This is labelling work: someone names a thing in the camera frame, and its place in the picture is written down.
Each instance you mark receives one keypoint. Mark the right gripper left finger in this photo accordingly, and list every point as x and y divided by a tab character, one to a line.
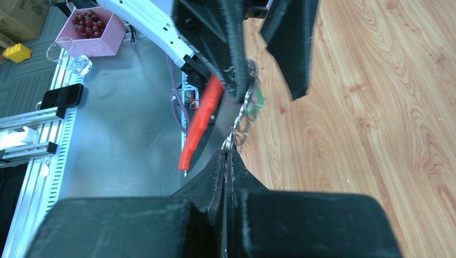
187	223

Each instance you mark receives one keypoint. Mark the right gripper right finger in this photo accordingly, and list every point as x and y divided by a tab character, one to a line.
272	223

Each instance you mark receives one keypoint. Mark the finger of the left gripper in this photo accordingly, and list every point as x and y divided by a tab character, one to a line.
287	31
214	30

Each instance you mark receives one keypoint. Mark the red handled key ring holder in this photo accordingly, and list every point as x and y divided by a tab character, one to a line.
208	104

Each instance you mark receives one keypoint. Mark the green key tag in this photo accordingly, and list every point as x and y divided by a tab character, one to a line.
256	102

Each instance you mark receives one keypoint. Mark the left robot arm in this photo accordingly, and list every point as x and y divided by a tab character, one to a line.
157	25

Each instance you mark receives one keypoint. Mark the pink box of berries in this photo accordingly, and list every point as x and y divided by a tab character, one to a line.
93	32

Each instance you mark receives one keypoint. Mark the clear glass cup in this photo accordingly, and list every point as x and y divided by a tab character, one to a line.
62	52

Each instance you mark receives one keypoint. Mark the black smartphone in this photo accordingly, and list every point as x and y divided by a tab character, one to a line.
62	97

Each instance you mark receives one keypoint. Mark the cardboard box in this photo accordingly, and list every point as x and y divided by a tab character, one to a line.
23	20

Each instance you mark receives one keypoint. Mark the yellow small box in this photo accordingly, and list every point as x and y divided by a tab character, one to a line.
17	53

